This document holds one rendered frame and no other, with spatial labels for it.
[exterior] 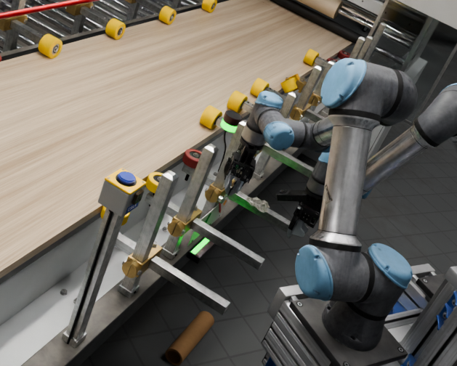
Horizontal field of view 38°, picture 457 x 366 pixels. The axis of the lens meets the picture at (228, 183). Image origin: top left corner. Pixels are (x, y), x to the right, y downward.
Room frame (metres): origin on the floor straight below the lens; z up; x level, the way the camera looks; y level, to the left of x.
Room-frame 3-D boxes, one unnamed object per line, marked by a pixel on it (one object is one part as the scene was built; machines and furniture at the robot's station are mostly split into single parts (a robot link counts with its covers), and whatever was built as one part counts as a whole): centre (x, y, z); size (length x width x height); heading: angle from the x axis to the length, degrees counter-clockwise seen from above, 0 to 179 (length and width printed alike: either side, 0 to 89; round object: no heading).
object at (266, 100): (1.76, -0.02, 1.27); 0.09 x 0.08 x 0.11; 28
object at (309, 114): (2.71, -0.20, 0.95); 0.50 x 0.04 x 0.04; 76
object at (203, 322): (2.10, -0.11, 0.04); 0.30 x 0.08 x 0.08; 166
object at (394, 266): (1.29, -0.41, 1.20); 0.13 x 0.12 x 0.14; 118
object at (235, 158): (1.75, -0.02, 1.11); 0.09 x 0.08 x 0.12; 6
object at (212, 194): (1.98, 0.02, 0.85); 0.14 x 0.06 x 0.05; 166
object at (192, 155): (2.03, 0.14, 0.85); 0.08 x 0.08 x 0.11
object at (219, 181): (1.96, 0.02, 0.89); 0.04 x 0.04 x 0.48; 76
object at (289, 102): (2.44, -0.10, 0.87); 0.04 x 0.04 x 0.48; 76
